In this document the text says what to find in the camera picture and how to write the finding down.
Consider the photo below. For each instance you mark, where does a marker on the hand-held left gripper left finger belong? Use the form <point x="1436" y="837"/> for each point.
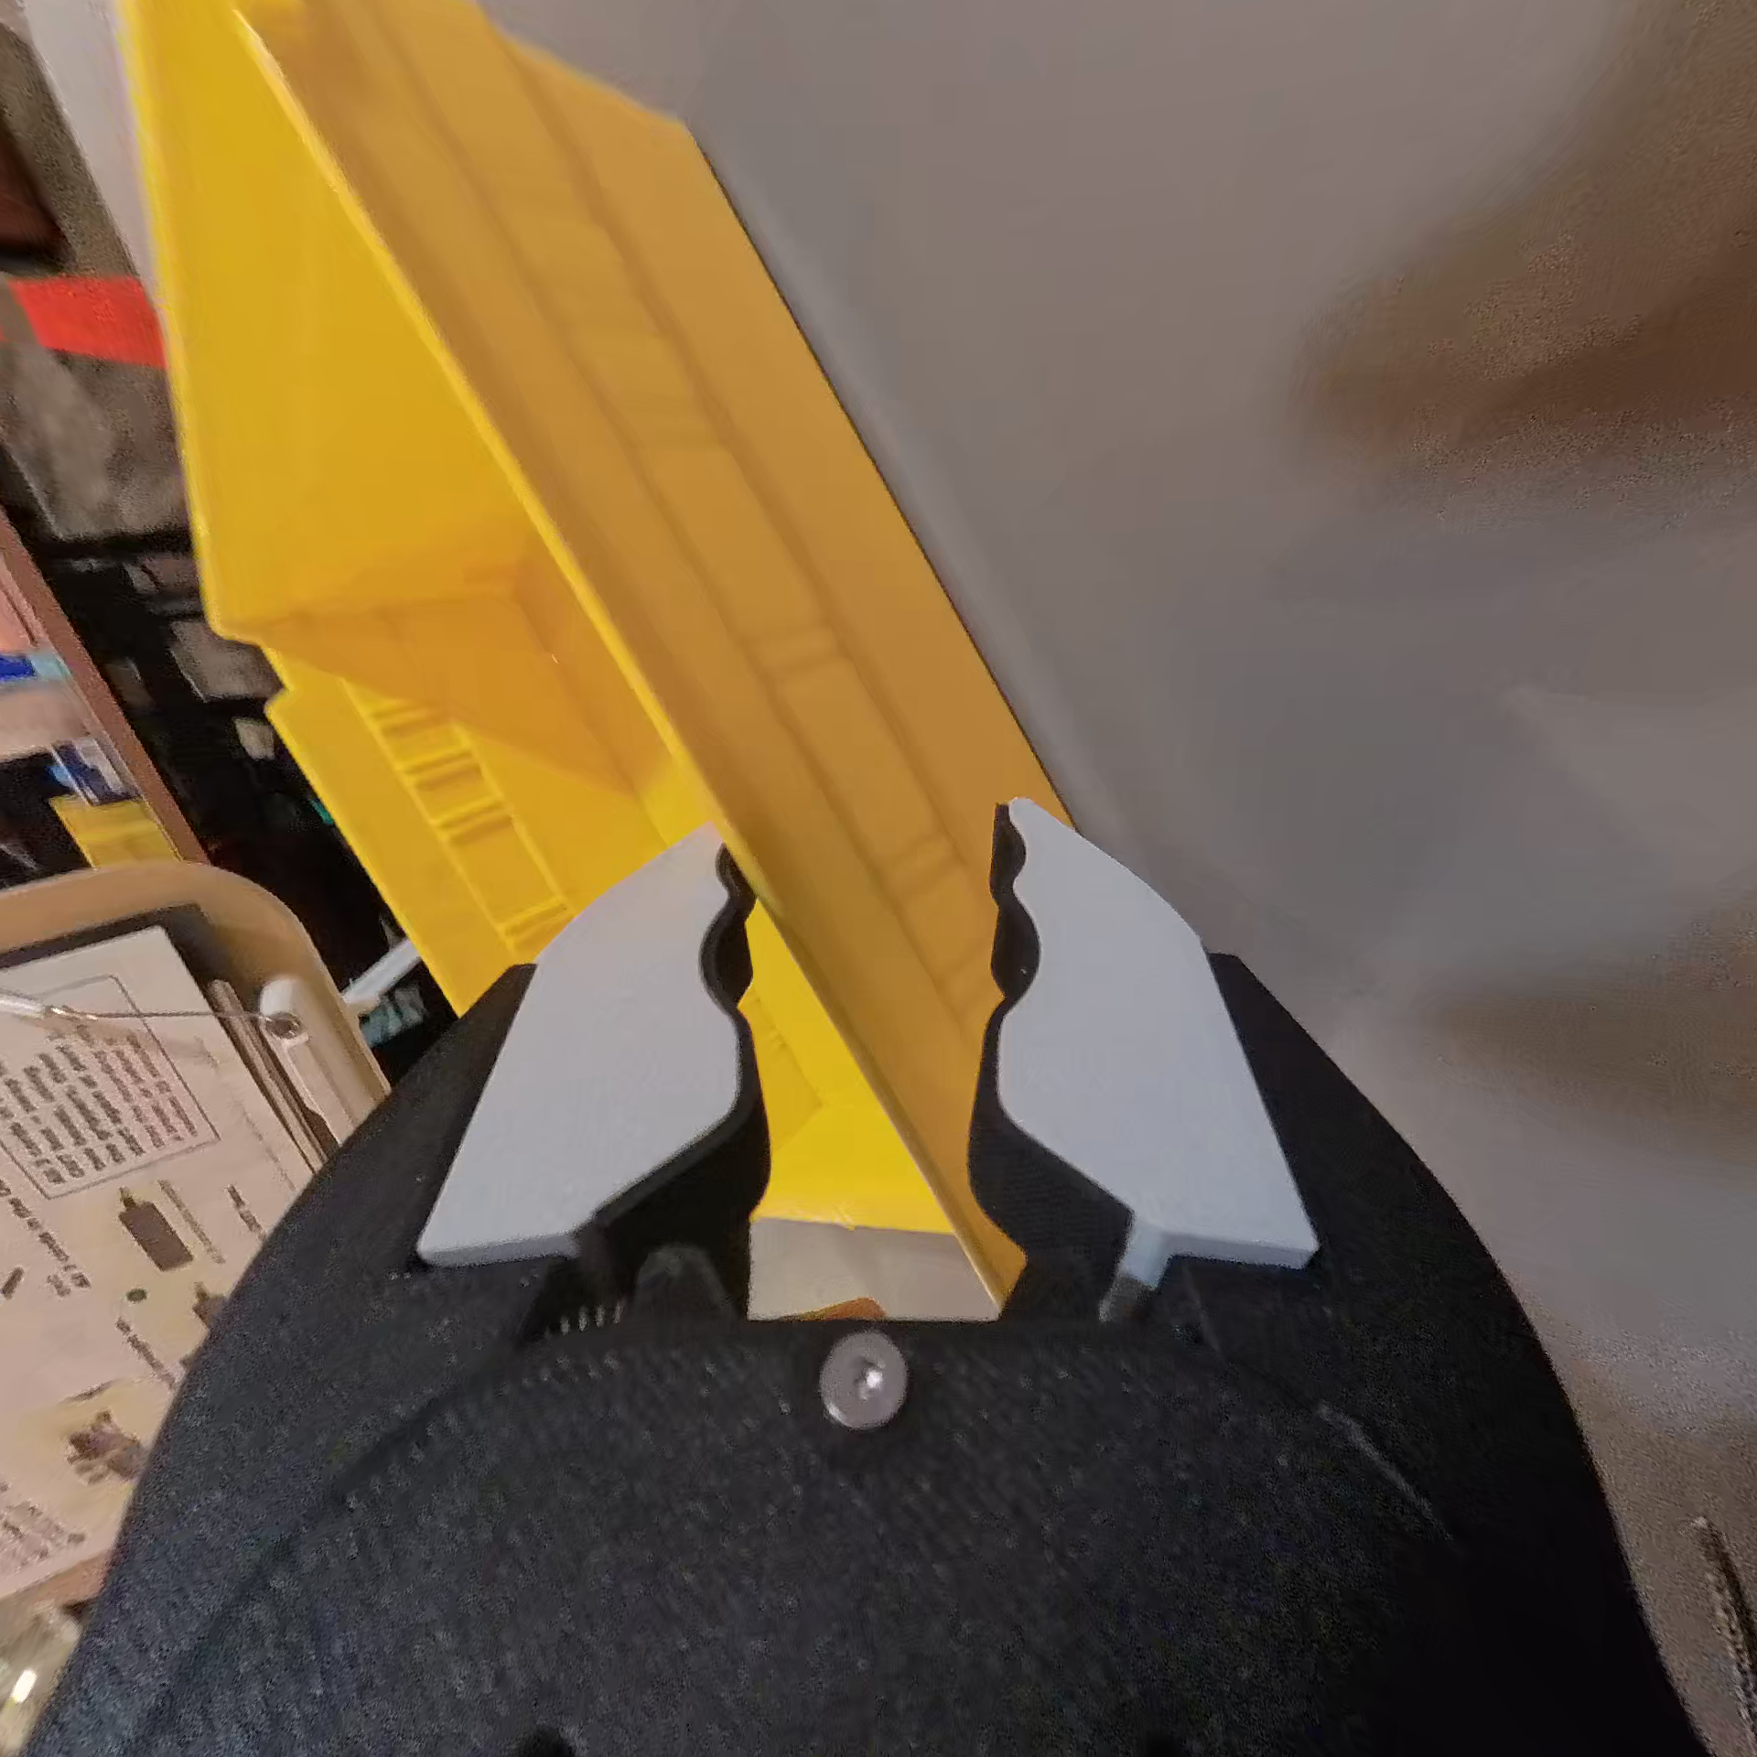
<point x="605" y="1072"/>

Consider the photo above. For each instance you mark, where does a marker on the printed instruction sheet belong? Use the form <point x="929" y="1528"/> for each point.
<point x="124" y="1168"/>

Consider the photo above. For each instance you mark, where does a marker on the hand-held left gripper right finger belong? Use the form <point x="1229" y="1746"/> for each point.
<point x="1139" y="1072"/>

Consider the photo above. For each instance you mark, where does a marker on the yellow plastic bin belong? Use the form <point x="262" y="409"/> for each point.
<point x="480" y="412"/>

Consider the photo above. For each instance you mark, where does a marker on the grey desk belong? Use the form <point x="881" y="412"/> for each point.
<point x="1234" y="412"/>

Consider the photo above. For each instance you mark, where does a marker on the instruction sheet on stand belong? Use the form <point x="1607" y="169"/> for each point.
<point x="167" y="901"/>

